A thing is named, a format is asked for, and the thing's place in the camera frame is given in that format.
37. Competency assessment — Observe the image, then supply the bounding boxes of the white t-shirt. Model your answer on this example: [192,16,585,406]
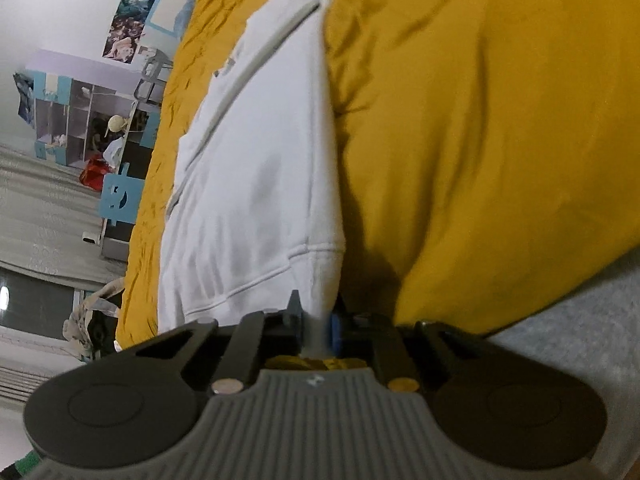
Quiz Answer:
[157,0,345,356]

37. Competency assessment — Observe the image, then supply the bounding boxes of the dark window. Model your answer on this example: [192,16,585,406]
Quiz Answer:
[1,269,74,340]

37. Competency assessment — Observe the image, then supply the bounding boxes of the blue desk chair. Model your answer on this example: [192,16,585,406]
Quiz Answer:
[98,162,146,226]

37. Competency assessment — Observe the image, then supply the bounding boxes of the grey white curtain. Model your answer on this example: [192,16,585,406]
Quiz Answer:
[1,148,124,403]

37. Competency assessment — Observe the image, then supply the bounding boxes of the red bag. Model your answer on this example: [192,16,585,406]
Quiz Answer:
[79,154,112,192]

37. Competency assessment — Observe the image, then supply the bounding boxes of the mustard yellow bedspread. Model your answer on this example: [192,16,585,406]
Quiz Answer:
[114,0,640,351]

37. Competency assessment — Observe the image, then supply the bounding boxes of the purple blue shelf unit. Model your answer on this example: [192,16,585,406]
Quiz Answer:
[13,48,162,172]

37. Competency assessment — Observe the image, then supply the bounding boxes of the grey metal chair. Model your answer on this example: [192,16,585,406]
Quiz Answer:
[134,46,172,107]

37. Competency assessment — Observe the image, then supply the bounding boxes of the anime wall posters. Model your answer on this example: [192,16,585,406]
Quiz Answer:
[102,0,156,64]

